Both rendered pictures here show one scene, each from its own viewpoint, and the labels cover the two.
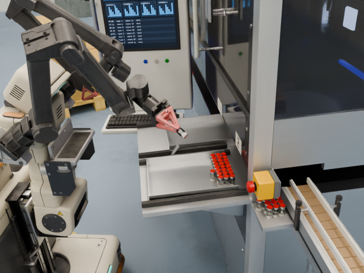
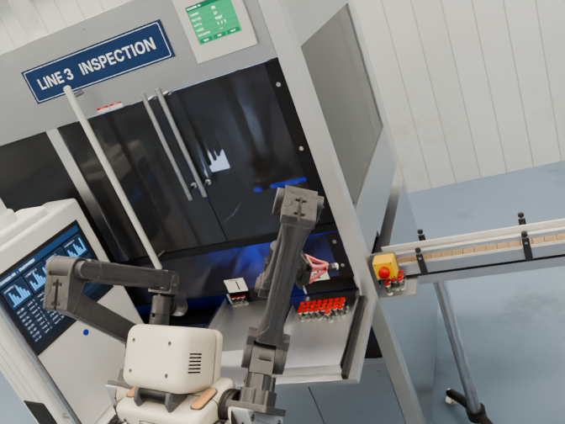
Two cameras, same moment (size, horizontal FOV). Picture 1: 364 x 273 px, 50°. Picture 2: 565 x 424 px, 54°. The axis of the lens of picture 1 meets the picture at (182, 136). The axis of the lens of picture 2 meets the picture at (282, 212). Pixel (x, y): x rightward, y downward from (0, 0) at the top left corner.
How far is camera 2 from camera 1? 1.41 m
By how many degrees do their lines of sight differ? 53
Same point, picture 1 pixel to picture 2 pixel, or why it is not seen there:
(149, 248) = not seen: outside the picture
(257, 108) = (348, 206)
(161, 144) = (234, 364)
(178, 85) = not seen: hidden behind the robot
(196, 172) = (310, 333)
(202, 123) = (219, 326)
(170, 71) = not seen: hidden behind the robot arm
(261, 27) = (324, 136)
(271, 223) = (412, 288)
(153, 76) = (102, 343)
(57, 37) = (308, 195)
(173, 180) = (313, 352)
